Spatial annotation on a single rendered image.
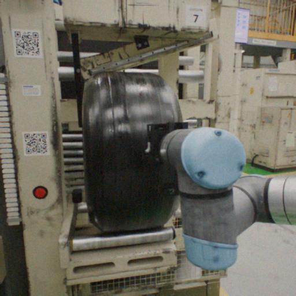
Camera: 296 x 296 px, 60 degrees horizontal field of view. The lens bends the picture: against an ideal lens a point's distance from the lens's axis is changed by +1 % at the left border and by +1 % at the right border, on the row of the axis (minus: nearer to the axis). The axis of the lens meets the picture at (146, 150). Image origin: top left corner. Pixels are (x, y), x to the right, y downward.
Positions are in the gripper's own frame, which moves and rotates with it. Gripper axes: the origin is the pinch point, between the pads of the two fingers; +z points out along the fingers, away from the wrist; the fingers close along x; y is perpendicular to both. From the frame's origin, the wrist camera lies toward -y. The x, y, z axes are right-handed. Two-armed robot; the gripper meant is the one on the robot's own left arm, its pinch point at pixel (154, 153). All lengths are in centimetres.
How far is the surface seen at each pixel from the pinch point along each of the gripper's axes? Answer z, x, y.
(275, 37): 603, -510, 269
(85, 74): 57, 17, 32
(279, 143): 351, -324, -22
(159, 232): 17.4, -5.4, -28.4
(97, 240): 17.2, 14.9, -28.8
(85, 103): 10.7, 16.8, 13.8
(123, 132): 2.8, 7.4, 5.6
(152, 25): 41, -10, 49
